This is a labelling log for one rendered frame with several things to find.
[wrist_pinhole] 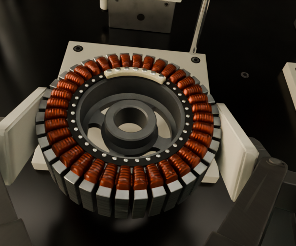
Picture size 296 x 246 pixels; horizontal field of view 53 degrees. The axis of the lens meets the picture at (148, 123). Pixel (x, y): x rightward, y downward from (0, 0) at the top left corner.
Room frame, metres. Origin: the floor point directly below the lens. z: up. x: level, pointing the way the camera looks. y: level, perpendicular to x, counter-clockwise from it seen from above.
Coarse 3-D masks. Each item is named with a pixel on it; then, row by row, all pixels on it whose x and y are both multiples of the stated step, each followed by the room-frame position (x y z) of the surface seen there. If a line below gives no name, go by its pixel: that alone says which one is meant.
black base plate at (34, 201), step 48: (0, 0) 0.32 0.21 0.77; (48, 0) 0.34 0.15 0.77; (96, 0) 0.35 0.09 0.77; (192, 0) 0.39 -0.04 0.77; (240, 0) 0.41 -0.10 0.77; (288, 0) 0.43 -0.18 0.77; (0, 48) 0.24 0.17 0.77; (48, 48) 0.25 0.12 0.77; (240, 48) 0.30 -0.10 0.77; (288, 48) 0.31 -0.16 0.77; (0, 96) 0.17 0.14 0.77; (240, 96) 0.22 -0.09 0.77; (288, 96) 0.23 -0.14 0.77; (288, 144) 0.17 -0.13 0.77; (48, 192) 0.09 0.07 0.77; (48, 240) 0.05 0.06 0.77; (96, 240) 0.06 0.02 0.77; (144, 240) 0.06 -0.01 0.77; (192, 240) 0.07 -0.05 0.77; (288, 240) 0.08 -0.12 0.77
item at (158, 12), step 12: (108, 0) 0.30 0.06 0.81; (120, 0) 0.30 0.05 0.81; (132, 0) 0.30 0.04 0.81; (144, 0) 0.30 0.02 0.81; (156, 0) 0.30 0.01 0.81; (108, 12) 0.30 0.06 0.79; (120, 12) 0.30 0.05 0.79; (132, 12) 0.30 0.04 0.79; (144, 12) 0.30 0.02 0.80; (156, 12) 0.30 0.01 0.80; (168, 12) 0.30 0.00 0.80; (120, 24) 0.30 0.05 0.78; (132, 24) 0.30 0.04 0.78; (144, 24) 0.30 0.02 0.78; (156, 24) 0.30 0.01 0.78; (168, 24) 0.31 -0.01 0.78
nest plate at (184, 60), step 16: (80, 48) 0.24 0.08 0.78; (96, 48) 0.24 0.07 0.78; (112, 48) 0.25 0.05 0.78; (128, 48) 0.25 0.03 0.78; (144, 48) 0.26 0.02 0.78; (64, 64) 0.21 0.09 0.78; (80, 64) 0.22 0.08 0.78; (176, 64) 0.24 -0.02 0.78; (192, 64) 0.24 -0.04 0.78; (208, 80) 0.22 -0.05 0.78; (96, 128) 0.14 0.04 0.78; (128, 128) 0.15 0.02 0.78; (160, 128) 0.15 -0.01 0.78; (96, 144) 0.13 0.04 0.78; (32, 160) 0.10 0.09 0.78; (208, 176) 0.11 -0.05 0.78
